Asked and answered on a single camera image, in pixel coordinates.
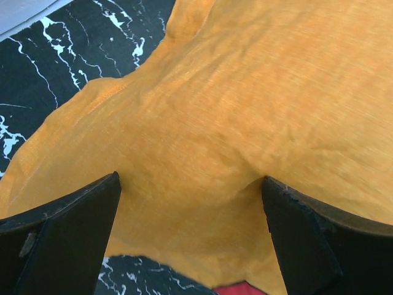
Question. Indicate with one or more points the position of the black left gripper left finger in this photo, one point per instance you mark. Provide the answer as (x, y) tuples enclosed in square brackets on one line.
[(58, 247)]

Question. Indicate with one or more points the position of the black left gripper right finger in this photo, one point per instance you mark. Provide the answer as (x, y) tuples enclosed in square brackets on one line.
[(322, 249)]

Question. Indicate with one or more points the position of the orange pillowcase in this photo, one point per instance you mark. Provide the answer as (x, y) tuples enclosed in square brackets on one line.
[(237, 90)]

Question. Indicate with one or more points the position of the red object under pillowcase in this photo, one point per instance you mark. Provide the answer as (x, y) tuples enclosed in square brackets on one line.
[(241, 288)]

